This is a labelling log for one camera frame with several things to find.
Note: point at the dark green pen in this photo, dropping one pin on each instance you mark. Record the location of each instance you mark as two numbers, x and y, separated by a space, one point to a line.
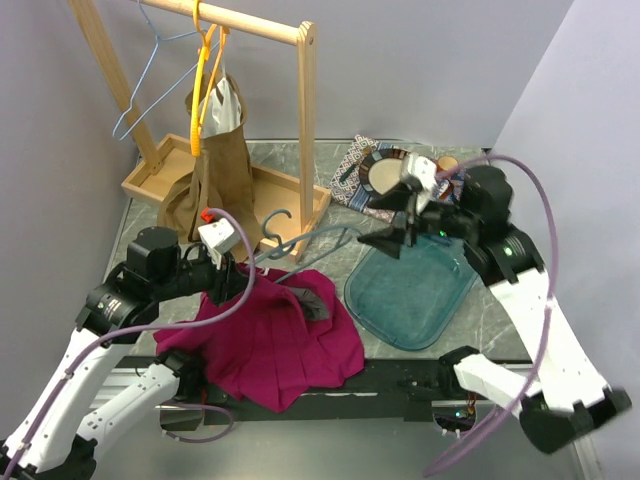
348 172

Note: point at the tan skirt with white lining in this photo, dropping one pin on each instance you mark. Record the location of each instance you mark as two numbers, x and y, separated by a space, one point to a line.
222 179

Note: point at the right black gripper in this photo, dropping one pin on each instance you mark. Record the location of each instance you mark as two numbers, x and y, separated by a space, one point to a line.
389 240

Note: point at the teal plastic basket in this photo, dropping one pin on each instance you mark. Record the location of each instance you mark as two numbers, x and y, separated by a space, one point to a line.
408 303

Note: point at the teal plastic hanger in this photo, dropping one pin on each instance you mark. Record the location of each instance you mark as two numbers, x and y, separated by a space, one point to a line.
347 233

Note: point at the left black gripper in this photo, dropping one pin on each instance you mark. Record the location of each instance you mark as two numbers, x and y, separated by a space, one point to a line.
229 279

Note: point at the brown rimmed ceramic plate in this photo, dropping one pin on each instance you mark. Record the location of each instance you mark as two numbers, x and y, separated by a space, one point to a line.
379 170

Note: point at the light blue wire hanger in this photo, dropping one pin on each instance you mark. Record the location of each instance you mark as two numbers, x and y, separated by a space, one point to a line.
152 87

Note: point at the wooden clothes rack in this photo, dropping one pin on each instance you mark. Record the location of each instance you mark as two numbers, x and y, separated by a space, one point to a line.
165 162

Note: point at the magenta garment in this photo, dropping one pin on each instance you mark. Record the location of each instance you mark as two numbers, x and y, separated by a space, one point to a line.
285 339

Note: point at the orange ceramic cup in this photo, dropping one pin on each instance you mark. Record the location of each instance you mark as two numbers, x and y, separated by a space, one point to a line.
446 163

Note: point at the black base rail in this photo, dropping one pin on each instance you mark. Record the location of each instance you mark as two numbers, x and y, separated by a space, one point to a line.
406 389

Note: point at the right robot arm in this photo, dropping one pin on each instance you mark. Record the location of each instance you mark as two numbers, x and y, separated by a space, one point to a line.
567 398

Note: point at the patterned placemat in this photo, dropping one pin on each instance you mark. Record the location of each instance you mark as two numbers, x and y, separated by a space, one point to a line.
351 195

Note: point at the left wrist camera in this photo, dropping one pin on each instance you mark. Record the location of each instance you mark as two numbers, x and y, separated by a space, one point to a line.
218 235

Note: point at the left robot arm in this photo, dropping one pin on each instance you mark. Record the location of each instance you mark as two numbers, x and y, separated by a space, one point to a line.
63 437

